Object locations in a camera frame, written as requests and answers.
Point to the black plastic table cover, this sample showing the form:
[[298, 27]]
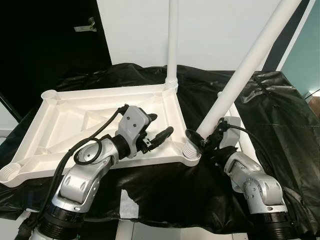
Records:
[[285, 125]]

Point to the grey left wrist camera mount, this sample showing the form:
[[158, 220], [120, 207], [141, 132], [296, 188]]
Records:
[[134, 122]]

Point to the black door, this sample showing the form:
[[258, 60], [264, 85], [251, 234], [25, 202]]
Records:
[[45, 50]]

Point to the black frame post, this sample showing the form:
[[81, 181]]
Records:
[[287, 42]]

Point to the green glass panel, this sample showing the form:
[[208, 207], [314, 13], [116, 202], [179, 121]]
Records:
[[307, 55]]

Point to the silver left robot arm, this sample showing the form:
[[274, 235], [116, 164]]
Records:
[[80, 180]]

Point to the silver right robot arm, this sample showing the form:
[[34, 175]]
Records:
[[255, 185]]

